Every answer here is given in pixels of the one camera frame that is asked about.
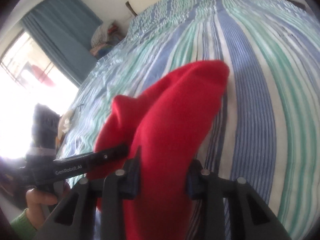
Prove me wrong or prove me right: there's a beige plush toy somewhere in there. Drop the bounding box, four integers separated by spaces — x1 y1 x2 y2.
57 109 75 137

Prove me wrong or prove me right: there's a red knit sweater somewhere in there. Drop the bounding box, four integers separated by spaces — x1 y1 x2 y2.
94 60 230 240

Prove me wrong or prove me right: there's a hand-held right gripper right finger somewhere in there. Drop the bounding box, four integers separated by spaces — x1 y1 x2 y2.
186 159 292 240

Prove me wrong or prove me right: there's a window with bars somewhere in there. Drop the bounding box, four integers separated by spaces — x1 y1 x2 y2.
0 29 80 160

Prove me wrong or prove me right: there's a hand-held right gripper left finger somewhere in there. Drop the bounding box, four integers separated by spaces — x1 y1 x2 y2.
32 146 142 240

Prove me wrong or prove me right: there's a red hanging cloth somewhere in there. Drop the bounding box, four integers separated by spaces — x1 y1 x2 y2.
29 64 55 86

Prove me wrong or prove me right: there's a striped grey cloth pile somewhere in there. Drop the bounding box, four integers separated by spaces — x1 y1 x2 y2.
90 21 123 47

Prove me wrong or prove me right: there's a striped blue green blanket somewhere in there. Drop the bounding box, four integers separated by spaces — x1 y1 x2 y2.
54 0 320 240

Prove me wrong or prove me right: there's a blue curtain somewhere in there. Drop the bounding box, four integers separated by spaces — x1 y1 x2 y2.
21 0 103 87

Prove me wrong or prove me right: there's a person's left hand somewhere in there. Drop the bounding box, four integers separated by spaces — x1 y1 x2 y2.
25 182 72 222

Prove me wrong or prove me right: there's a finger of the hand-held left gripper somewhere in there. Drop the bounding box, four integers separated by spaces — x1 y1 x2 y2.
93 144 130 167

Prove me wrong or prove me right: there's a colourful folded cloth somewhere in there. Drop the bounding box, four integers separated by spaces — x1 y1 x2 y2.
89 42 118 60

